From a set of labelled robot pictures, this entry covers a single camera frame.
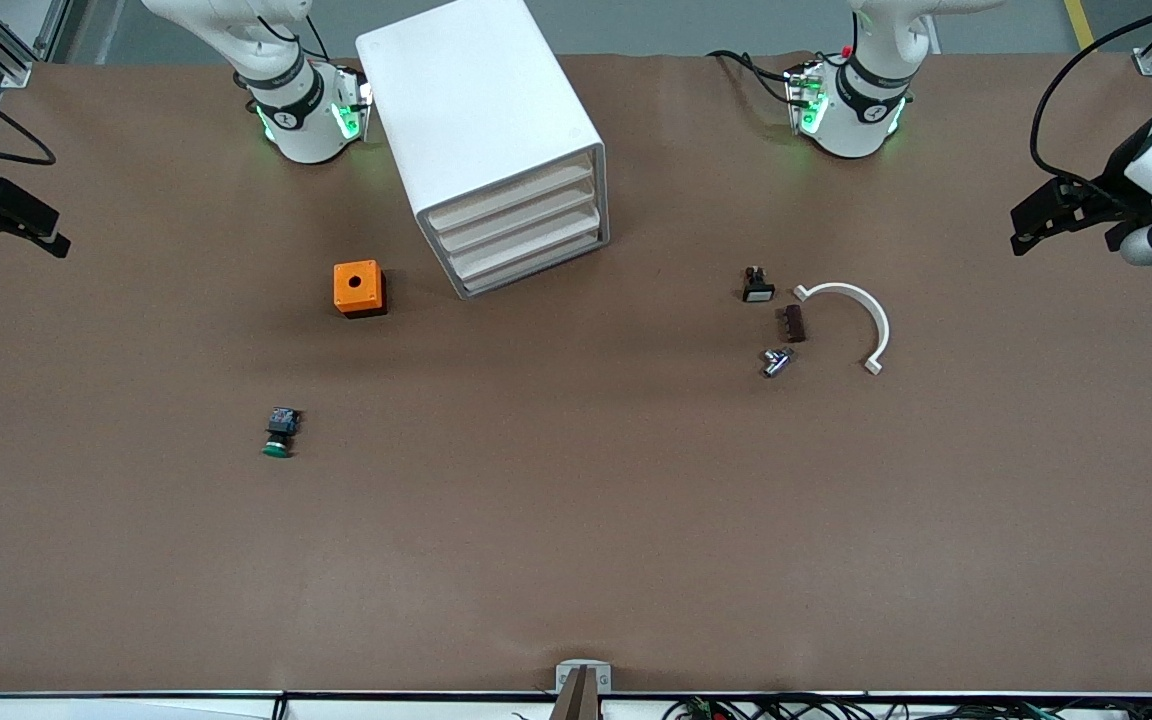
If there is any black cable bundle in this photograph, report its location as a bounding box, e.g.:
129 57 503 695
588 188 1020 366
664 694 1152 720

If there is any orange box with hole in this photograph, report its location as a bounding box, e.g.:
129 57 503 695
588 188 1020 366
333 260 388 319

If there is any white curved bracket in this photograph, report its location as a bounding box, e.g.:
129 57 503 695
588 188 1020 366
793 282 892 376

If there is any green push button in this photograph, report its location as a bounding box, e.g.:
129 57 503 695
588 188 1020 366
262 407 303 460

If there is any grey metal table bracket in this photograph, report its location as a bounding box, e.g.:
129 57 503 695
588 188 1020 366
550 660 614 720

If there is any black base cable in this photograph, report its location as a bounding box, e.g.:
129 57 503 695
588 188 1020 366
706 48 799 107

